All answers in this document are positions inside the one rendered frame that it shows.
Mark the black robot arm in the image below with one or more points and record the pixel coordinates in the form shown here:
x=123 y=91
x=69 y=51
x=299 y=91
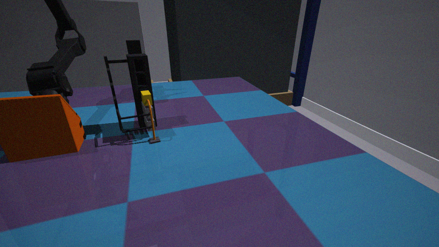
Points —
x=48 y=78

